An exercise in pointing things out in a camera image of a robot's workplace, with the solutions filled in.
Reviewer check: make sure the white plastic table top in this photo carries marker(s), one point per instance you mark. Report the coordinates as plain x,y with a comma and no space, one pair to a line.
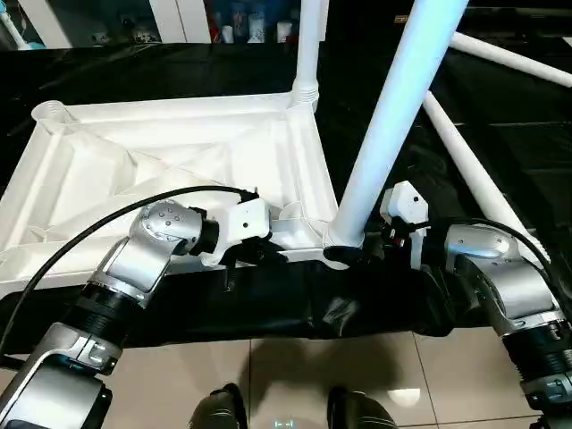
152,161

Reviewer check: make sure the white plastic table leg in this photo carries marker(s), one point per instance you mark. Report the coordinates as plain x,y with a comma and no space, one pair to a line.
307,45
509,58
402,98
474,170

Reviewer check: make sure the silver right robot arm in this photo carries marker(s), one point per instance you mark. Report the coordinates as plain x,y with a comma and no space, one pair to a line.
500,277

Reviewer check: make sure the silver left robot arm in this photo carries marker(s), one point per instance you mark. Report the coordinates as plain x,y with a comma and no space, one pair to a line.
116,286

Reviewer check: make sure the black work mat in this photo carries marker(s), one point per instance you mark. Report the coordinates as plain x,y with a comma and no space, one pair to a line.
295,313

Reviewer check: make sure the white cabinet with glass doors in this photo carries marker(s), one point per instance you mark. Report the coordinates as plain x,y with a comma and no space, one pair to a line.
179,18

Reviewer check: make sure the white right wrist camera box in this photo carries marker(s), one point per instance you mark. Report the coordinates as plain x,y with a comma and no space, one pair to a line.
407,206

